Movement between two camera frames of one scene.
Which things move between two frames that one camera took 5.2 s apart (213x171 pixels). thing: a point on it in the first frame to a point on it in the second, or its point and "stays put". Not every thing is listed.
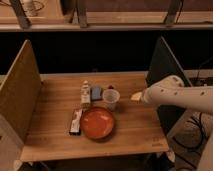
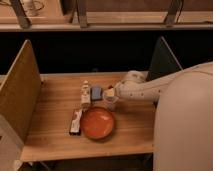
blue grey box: [96, 93] stays put
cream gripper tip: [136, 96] to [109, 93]
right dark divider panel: [164, 64] stays put
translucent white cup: [111, 97] stays put
